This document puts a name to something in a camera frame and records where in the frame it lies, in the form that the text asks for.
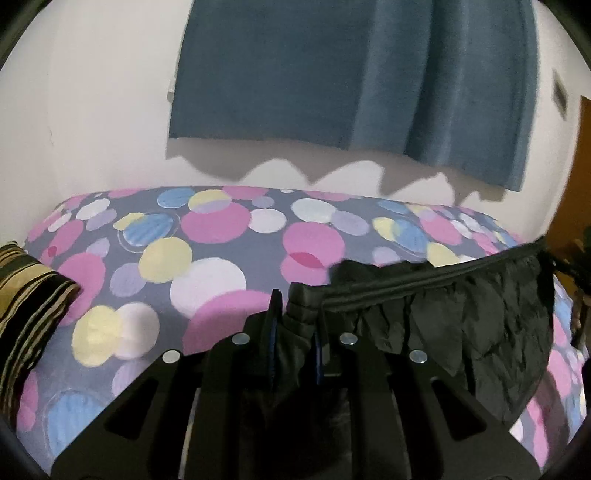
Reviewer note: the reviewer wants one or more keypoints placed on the black jacket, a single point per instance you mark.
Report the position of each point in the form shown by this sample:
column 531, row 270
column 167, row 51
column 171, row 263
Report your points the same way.
column 485, row 332

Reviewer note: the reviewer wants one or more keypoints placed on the circle-patterned bed sheet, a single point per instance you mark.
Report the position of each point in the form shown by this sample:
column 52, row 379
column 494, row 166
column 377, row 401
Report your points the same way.
column 221, row 258

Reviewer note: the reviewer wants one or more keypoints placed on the brown wooden door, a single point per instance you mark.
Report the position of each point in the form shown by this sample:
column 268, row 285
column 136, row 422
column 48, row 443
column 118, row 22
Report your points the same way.
column 582, row 194

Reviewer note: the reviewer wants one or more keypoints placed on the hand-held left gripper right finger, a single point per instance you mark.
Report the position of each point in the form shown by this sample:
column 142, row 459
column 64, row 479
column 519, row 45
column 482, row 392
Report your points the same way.
column 319, row 357

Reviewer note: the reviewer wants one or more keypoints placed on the white wall hook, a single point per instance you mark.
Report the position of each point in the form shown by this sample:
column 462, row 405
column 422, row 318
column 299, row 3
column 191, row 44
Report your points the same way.
column 171, row 90

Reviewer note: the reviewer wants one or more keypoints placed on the blue curtain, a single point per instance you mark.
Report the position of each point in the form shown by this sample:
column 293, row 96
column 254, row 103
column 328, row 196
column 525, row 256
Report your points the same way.
column 277, row 69
column 471, row 92

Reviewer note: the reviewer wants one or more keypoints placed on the striped gold black pillow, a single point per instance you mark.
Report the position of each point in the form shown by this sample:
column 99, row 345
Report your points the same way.
column 25, row 304

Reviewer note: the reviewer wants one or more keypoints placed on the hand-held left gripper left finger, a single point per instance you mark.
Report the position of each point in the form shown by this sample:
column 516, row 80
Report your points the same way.
column 271, row 344

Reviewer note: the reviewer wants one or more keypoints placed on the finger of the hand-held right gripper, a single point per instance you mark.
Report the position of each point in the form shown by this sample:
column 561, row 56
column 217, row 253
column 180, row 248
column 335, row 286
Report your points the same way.
column 570, row 271

